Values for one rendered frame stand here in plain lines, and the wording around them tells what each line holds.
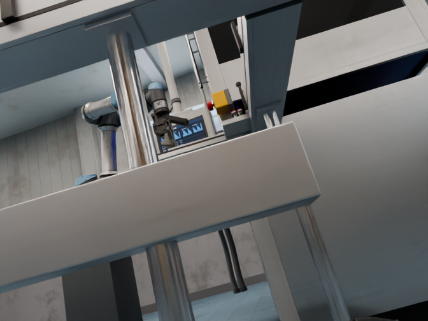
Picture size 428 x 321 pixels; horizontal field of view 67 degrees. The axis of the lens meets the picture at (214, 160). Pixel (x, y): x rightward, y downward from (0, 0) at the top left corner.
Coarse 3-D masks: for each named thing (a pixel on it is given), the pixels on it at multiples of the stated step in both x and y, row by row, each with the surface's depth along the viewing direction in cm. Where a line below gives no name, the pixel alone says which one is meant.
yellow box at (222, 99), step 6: (222, 90) 131; (228, 90) 131; (216, 96) 131; (222, 96) 131; (228, 96) 130; (216, 102) 130; (222, 102) 130; (228, 102) 130; (216, 108) 130; (222, 108) 131; (228, 108) 132
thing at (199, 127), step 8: (184, 112) 255; (192, 112) 251; (200, 112) 250; (192, 120) 249; (200, 120) 248; (208, 120) 246; (152, 128) 257; (176, 128) 251; (184, 128) 249; (192, 128) 248; (200, 128) 246; (208, 128) 245; (216, 128) 261; (176, 136) 249; (184, 136) 248; (192, 136) 246; (200, 136) 244; (208, 136) 243; (160, 144) 251; (176, 144) 248; (160, 152) 250
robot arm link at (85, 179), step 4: (80, 176) 172; (84, 176) 172; (88, 176) 173; (92, 176) 174; (96, 176) 177; (76, 180) 172; (80, 180) 171; (84, 180) 171; (88, 180) 172; (92, 180) 173; (76, 184) 172; (80, 184) 171
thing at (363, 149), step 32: (352, 96) 133; (384, 96) 131; (416, 96) 130; (320, 128) 131; (352, 128) 129; (384, 128) 128; (416, 128) 126; (320, 160) 127; (352, 160) 126; (384, 160) 124; (416, 160) 123; (352, 192) 122; (384, 192) 121; (416, 192) 119; (288, 224) 122; (320, 224) 121; (352, 224) 119; (384, 224) 118; (416, 224) 116; (288, 256) 119; (352, 256) 116; (384, 256) 115; (416, 256) 113; (320, 288) 115; (352, 288) 113; (384, 288) 112; (416, 288) 111; (320, 320) 112
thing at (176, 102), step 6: (162, 42) 283; (162, 48) 280; (162, 54) 279; (162, 60) 277; (168, 60) 278; (162, 66) 278; (168, 66) 275; (168, 72) 273; (168, 78) 271; (168, 84) 270; (174, 84) 270; (174, 90) 267; (174, 96) 266; (174, 102) 264; (180, 102) 266; (174, 108) 264; (180, 108) 263
